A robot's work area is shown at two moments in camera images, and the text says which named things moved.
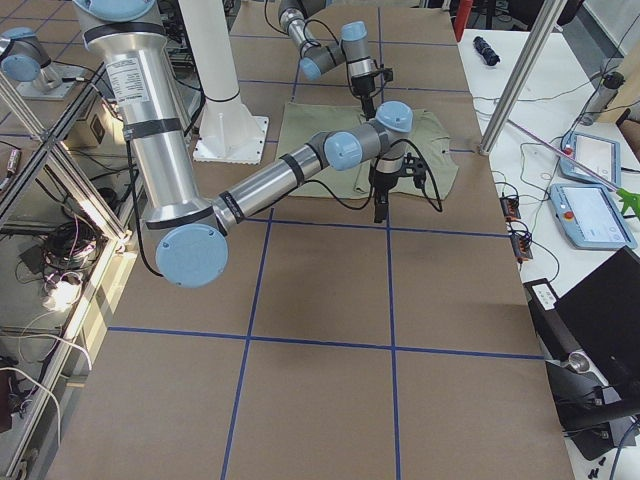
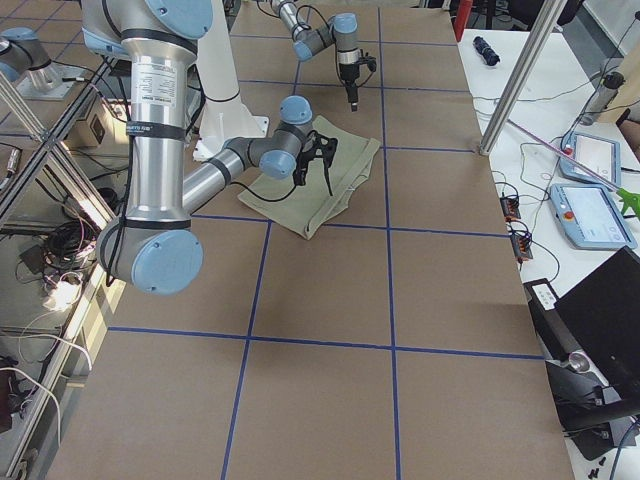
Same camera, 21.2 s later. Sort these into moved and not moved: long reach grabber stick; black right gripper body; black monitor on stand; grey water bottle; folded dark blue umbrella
Moved: black right gripper body
Not moved: black monitor on stand; folded dark blue umbrella; long reach grabber stick; grey water bottle
